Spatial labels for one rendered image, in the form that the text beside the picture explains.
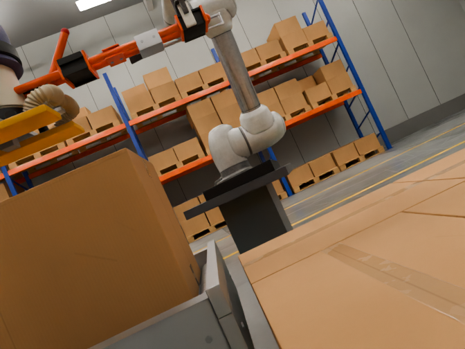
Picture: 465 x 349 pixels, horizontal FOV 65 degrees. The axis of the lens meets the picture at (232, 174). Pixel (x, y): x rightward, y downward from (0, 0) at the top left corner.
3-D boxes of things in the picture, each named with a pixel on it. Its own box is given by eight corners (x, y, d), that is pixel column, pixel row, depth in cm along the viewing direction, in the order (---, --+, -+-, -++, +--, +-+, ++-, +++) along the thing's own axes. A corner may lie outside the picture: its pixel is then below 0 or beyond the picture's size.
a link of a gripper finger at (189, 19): (186, 2, 103) (186, 1, 102) (196, 24, 103) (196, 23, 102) (176, 6, 103) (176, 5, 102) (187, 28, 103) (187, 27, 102)
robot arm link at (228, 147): (220, 174, 191) (203, 137, 193) (251, 160, 191) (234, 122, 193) (219, 172, 175) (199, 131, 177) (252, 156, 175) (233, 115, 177)
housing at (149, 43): (139, 50, 102) (132, 36, 102) (143, 59, 108) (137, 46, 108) (162, 41, 102) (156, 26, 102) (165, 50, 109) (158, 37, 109)
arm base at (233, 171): (223, 185, 196) (219, 176, 196) (259, 168, 189) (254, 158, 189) (210, 190, 178) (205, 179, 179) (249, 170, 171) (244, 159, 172)
